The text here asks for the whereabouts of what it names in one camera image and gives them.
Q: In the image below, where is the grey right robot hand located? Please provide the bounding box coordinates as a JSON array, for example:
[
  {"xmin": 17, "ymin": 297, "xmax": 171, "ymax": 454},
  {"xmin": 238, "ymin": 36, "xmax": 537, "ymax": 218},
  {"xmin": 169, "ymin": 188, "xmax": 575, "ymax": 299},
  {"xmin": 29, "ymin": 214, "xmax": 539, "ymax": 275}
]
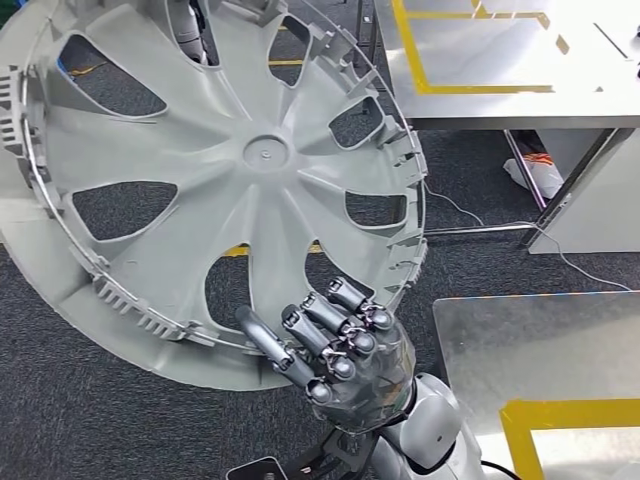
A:
[{"xmin": 233, "ymin": 276, "xmax": 418, "ymax": 437}]

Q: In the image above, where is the grey plastic wheel cover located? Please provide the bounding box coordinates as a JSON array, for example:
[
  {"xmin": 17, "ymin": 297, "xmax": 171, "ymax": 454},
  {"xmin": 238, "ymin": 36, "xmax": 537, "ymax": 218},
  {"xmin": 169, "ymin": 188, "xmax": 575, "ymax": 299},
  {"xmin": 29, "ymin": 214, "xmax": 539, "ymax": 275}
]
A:
[{"xmin": 0, "ymin": 0, "xmax": 429, "ymax": 392}]

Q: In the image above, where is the steel workbench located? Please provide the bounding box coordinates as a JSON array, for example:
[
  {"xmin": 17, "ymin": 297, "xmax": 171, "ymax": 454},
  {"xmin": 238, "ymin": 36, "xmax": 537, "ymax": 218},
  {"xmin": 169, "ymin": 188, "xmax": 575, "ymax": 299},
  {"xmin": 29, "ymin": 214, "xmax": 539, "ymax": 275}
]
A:
[
  {"xmin": 432, "ymin": 291, "xmax": 640, "ymax": 480},
  {"xmin": 353, "ymin": 0, "xmax": 640, "ymax": 250}
]

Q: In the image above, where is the yellow tape on workbench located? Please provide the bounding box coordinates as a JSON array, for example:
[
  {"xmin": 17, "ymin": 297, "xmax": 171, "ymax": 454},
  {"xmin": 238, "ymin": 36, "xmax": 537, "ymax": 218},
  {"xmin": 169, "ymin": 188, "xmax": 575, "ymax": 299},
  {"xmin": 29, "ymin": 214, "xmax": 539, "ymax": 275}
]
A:
[
  {"xmin": 499, "ymin": 398, "xmax": 640, "ymax": 480},
  {"xmin": 389, "ymin": 0, "xmax": 571, "ymax": 95}
]

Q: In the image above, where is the white plastic bag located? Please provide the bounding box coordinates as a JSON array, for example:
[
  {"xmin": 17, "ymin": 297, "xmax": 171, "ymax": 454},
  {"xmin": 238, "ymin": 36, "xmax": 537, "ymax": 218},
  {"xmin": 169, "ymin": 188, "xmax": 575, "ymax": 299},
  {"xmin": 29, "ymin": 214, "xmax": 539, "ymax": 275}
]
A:
[{"xmin": 502, "ymin": 150, "xmax": 565, "ymax": 201}]

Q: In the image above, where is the white cabinet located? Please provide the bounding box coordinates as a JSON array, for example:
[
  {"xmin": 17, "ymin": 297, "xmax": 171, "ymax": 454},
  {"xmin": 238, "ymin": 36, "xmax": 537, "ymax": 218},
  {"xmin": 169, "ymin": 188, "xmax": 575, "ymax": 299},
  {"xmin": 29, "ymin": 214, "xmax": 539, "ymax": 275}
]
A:
[{"xmin": 528, "ymin": 127, "xmax": 640, "ymax": 256}]

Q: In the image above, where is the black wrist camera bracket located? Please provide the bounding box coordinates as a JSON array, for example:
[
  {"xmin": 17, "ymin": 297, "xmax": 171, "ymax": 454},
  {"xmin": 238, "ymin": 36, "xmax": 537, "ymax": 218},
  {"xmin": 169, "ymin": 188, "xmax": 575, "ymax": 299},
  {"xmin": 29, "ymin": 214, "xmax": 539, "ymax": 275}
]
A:
[{"xmin": 282, "ymin": 427, "xmax": 381, "ymax": 480}]

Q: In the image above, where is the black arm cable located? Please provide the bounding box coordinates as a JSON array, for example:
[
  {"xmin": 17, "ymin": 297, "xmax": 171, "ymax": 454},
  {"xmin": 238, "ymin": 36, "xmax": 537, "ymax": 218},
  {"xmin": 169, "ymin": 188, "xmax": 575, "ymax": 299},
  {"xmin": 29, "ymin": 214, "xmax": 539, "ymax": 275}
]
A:
[{"xmin": 479, "ymin": 459, "xmax": 524, "ymax": 480}]

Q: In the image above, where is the white floor cable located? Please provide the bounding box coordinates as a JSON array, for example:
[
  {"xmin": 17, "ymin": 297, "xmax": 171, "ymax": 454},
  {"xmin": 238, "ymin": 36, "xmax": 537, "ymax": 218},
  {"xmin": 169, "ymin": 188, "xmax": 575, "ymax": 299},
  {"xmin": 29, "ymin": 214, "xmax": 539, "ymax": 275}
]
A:
[{"xmin": 423, "ymin": 184, "xmax": 635, "ymax": 293}]

